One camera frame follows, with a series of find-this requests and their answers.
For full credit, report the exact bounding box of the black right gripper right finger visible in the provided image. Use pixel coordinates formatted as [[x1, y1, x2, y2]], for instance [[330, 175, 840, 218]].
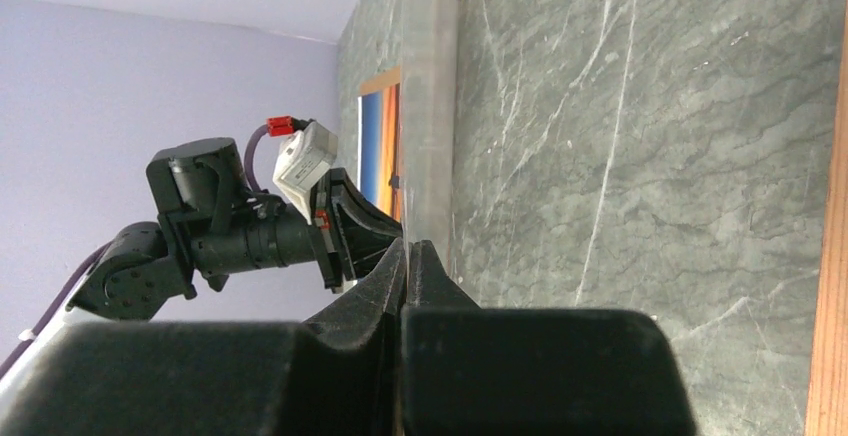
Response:
[[400, 241, 697, 435]]

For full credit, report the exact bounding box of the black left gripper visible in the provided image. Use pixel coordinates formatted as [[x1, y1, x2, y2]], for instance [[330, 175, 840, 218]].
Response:
[[146, 138, 403, 291]]

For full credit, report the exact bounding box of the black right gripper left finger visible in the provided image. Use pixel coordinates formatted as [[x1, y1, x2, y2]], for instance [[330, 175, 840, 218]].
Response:
[[1, 241, 406, 435]]

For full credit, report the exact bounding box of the sunset photo print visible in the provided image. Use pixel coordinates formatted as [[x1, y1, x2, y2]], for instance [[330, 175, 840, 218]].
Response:
[[357, 67, 402, 221]]

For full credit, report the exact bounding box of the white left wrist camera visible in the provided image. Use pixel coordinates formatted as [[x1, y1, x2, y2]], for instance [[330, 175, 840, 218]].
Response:
[[266, 116, 338, 225]]

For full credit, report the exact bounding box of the orange wooden picture frame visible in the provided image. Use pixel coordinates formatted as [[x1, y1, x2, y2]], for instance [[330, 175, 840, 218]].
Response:
[[457, 0, 848, 436]]

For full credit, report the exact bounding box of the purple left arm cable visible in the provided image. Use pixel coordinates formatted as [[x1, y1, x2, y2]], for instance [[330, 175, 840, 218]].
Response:
[[0, 124, 273, 381]]

